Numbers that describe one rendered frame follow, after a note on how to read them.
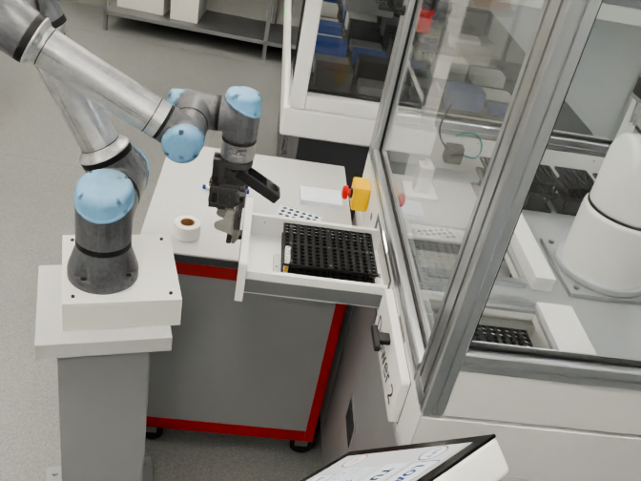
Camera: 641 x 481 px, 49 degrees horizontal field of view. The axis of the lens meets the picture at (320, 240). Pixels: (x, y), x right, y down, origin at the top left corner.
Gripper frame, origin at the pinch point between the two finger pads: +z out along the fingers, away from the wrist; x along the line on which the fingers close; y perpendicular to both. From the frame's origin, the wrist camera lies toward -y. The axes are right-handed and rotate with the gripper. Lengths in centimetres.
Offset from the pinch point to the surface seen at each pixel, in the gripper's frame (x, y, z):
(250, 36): -385, 8, 75
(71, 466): 23, 33, 58
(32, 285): -84, 76, 90
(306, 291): 12.8, -17.1, 4.6
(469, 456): 85, -30, -29
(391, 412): 46, -33, 6
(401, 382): 46, -33, -2
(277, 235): -11.4, -10.1, 6.2
